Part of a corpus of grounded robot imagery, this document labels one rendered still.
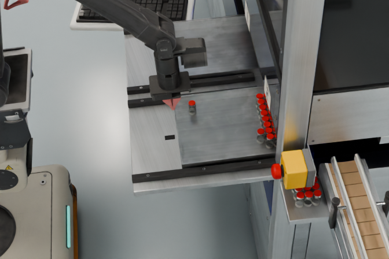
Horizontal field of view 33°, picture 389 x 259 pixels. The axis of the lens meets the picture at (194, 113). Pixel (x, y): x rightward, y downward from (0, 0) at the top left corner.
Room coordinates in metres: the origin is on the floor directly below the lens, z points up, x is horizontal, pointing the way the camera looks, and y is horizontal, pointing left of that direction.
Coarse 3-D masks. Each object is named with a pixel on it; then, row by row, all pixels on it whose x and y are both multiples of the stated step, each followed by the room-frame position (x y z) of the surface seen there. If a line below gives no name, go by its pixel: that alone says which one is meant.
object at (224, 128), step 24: (192, 96) 1.35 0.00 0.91; (216, 96) 1.36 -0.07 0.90; (240, 96) 1.36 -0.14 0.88; (192, 120) 1.28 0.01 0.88; (216, 120) 1.27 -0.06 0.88; (240, 120) 1.27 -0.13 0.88; (192, 144) 1.19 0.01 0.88; (216, 144) 1.18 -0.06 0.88; (240, 144) 1.18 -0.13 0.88; (264, 144) 1.17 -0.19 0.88
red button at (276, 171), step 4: (276, 164) 1.00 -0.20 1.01; (272, 168) 0.99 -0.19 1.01; (276, 168) 0.98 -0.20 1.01; (280, 168) 0.98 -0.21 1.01; (272, 172) 0.98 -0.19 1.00; (276, 172) 0.97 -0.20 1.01; (280, 172) 0.97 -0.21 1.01; (272, 176) 0.98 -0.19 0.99; (276, 176) 0.97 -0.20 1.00; (280, 176) 0.97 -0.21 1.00
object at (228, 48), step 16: (240, 16) 1.70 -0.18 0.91; (176, 32) 1.68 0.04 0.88; (192, 32) 1.68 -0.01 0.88; (208, 32) 1.67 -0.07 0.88; (224, 32) 1.66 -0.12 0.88; (240, 32) 1.66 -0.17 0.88; (208, 48) 1.59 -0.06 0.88; (224, 48) 1.59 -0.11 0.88; (240, 48) 1.58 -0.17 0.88; (208, 64) 1.52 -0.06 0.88; (224, 64) 1.51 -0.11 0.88; (240, 64) 1.51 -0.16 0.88; (256, 64) 1.50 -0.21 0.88
